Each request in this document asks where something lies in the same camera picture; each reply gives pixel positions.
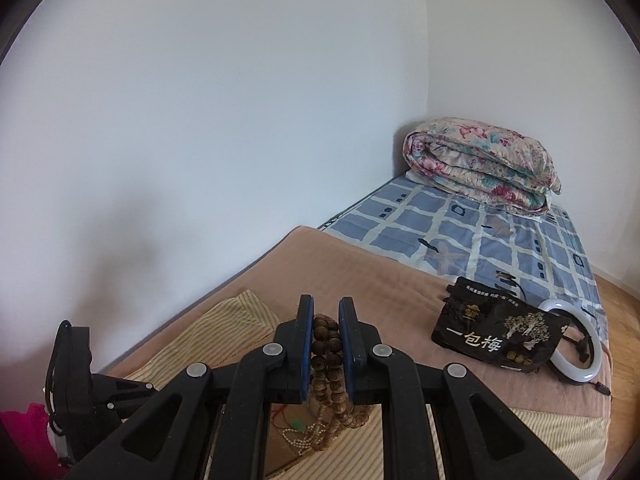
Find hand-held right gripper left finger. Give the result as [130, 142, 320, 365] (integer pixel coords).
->
[65, 294, 316, 480]

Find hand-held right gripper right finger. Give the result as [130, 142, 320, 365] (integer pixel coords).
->
[337, 296, 556, 480]

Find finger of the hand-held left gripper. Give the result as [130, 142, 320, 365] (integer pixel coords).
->
[46, 320, 156, 417]

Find wooden bead necklace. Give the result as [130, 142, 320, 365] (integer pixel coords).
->
[307, 312, 373, 456]

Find green pendant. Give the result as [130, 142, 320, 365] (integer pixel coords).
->
[270, 405, 307, 433]

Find white bead bracelet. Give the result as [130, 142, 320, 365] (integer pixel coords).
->
[282, 422, 326, 457]

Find magenta cloth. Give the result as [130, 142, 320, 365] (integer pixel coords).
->
[0, 402, 63, 480]

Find yellow striped cloth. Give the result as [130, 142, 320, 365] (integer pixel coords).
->
[122, 289, 608, 480]

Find pink-brown blanket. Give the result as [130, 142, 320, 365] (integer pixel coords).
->
[102, 225, 614, 423]

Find black printed bag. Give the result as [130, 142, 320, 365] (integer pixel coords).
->
[431, 276, 572, 373]

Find blue checked bed sheet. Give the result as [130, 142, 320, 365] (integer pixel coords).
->
[317, 172, 608, 346]

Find folded floral quilt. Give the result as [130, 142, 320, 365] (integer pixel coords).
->
[403, 116, 562, 217]

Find white ring light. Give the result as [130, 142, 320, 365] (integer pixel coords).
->
[492, 270, 607, 387]

